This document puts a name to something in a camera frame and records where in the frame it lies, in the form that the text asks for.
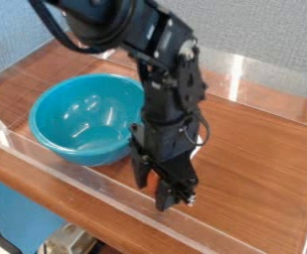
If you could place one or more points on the white box under table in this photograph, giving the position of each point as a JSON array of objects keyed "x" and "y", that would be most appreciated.
[{"x": 69, "y": 240}]

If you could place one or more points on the clear acrylic barrier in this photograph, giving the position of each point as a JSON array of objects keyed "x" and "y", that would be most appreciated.
[
  {"x": 113, "y": 211},
  {"x": 260, "y": 85}
]

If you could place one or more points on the blue bowl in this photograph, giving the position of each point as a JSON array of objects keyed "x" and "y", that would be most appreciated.
[{"x": 81, "y": 117}]

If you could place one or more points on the clear acrylic back barrier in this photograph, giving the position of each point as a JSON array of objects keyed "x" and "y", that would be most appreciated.
[{"x": 260, "y": 85}]

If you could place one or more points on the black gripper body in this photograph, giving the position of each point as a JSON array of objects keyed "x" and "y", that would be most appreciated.
[{"x": 168, "y": 142}]

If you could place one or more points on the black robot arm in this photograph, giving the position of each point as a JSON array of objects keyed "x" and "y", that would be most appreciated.
[{"x": 160, "y": 41}]

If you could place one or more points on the brown and white toy mushroom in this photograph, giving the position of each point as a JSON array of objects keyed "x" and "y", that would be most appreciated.
[{"x": 197, "y": 147}]

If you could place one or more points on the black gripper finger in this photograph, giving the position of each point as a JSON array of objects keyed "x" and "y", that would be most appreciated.
[
  {"x": 170, "y": 194},
  {"x": 141, "y": 164}
]

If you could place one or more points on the clear acrylic front barrier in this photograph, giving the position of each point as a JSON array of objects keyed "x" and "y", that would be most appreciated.
[{"x": 113, "y": 211}]

